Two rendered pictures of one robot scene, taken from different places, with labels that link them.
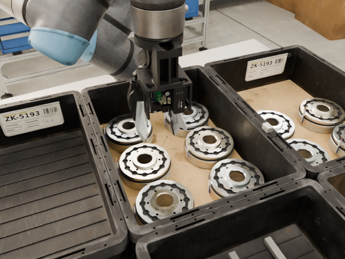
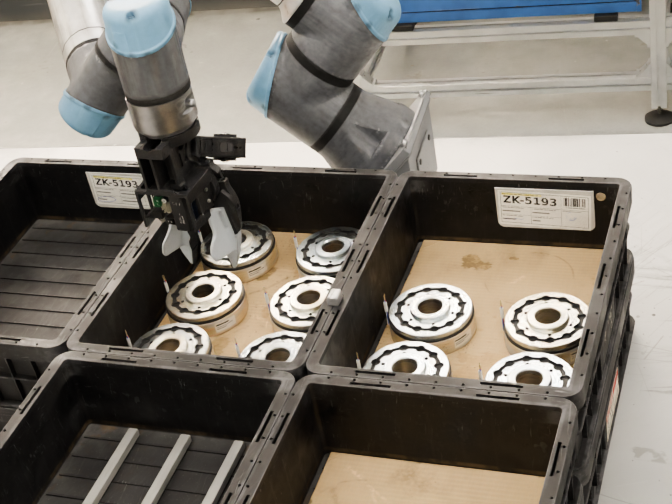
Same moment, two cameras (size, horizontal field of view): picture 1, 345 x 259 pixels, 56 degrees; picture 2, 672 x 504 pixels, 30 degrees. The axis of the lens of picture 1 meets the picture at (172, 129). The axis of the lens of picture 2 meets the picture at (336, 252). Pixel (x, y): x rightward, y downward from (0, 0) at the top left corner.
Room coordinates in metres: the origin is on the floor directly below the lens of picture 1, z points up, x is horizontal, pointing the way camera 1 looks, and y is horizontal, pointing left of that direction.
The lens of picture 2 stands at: (-0.30, -1.03, 1.80)
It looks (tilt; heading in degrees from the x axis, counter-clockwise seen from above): 35 degrees down; 47
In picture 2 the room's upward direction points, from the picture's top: 12 degrees counter-clockwise
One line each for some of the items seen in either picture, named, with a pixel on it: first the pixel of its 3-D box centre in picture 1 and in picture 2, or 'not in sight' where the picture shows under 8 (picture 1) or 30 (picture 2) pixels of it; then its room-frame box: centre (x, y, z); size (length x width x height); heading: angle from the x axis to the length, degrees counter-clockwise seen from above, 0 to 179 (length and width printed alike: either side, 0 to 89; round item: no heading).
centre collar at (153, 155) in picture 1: (144, 159); (203, 292); (0.46, 0.05, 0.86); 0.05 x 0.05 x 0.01
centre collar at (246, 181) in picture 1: (236, 176); (278, 357); (0.41, -0.12, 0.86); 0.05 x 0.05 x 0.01
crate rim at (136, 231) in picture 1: (176, 129); (243, 261); (0.48, -0.01, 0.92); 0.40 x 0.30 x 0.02; 22
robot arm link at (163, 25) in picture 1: (160, 17); (165, 108); (0.45, 0.02, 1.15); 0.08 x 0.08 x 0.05
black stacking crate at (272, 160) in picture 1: (176, 149); (251, 293); (0.48, -0.01, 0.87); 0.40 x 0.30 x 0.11; 22
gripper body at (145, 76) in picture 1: (161, 71); (177, 171); (0.44, 0.02, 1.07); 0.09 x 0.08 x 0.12; 18
